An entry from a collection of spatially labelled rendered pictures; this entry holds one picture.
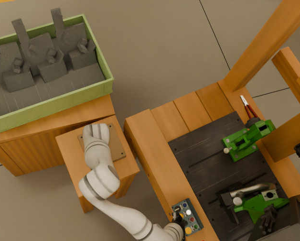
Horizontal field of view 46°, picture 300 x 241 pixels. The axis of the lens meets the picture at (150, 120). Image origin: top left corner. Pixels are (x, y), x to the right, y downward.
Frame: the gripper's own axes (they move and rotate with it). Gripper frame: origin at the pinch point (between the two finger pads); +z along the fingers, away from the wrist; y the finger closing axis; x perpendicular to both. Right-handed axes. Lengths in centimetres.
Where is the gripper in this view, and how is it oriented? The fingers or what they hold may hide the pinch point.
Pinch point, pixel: (182, 223)
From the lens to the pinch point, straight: 151.6
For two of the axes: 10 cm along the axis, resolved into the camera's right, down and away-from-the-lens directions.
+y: -2.3, -9.7, 1.1
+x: -9.2, 2.5, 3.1
